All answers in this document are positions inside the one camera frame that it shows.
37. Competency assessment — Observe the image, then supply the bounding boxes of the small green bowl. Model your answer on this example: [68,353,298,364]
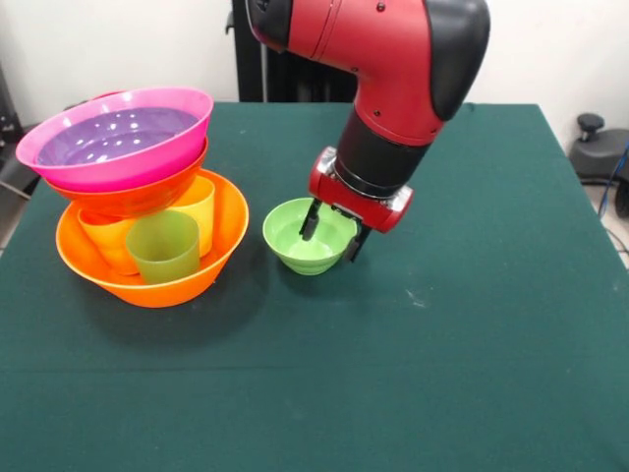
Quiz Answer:
[261,197,363,275]

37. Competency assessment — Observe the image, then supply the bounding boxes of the yellow cup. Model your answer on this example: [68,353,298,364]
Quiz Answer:
[169,176,216,258]

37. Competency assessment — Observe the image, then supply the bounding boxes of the large pink bowl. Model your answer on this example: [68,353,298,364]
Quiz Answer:
[15,87,214,194]

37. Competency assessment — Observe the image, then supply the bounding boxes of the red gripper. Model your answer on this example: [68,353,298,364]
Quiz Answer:
[299,146,415,265]

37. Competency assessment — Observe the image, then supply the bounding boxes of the black floor device with knob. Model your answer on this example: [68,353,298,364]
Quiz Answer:
[568,113,629,186]

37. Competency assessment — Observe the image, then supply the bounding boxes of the orange cup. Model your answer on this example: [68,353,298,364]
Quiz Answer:
[77,208,140,276]

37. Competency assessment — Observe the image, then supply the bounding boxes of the green cup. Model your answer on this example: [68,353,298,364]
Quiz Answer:
[125,209,201,285]

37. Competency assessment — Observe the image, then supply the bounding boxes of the dark green table cloth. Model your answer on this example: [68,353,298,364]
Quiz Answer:
[0,100,629,472]

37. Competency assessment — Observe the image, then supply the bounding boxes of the large orange bowl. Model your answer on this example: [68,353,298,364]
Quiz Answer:
[55,169,251,309]

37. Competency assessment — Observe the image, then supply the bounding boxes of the wide purple bowl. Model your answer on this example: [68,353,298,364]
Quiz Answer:
[36,106,200,167]

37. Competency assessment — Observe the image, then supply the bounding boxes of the wide red bowl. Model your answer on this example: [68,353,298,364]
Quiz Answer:
[43,137,209,219]

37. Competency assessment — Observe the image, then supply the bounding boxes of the black chair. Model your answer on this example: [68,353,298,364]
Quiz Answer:
[0,63,65,198]

